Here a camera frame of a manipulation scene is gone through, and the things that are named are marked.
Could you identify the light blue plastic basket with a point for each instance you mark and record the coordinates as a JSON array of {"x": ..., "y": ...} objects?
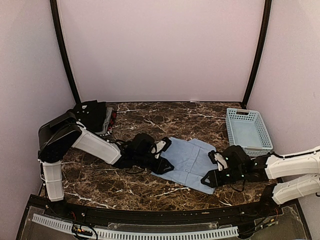
[{"x": 247, "y": 129}]

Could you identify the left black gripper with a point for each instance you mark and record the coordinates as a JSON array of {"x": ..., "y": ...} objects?
[{"x": 158, "y": 168}]

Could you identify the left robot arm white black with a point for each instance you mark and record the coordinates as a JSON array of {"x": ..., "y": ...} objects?
[{"x": 65, "y": 133}]

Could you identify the white slotted cable duct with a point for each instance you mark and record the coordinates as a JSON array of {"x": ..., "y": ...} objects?
[{"x": 117, "y": 231}]

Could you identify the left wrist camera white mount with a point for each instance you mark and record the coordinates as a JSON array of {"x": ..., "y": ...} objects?
[{"x": 160, "y": 147}]

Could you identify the black front rail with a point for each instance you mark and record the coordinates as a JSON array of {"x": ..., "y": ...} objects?
[{"x": 245, "y": 214}]

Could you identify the small circuit board with wires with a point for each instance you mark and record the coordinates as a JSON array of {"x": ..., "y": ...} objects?
[{"x": 84, "y": 232}]

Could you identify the grey shirt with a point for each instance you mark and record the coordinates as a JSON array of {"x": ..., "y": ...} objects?
[{"x": 106, "y": 121}]

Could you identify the left black frame post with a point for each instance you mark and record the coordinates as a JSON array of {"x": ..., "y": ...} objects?
[{"x": 63, "y": 50}]

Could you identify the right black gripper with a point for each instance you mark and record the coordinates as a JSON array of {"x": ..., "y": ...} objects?
[{"x": 214, "y": 178}]

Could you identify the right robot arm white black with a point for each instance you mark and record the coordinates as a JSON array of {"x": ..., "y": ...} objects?
[{"x": 235, "y": 165}]

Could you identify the black frame post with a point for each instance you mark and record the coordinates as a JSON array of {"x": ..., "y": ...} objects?
[
  {"x": 258, "y": 53},
  {"x": 63, "y": 50}
]

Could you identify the light blue long sleeve shirt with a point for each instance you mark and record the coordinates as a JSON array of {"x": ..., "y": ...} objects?
[{"x": 191, "y": 163}]

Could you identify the black red printed shirt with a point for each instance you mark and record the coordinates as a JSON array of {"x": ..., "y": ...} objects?
[{"x": 111, "y": 123}]

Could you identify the right black frame post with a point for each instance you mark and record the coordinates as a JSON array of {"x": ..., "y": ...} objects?
[{"x": 258, "y": 53}]

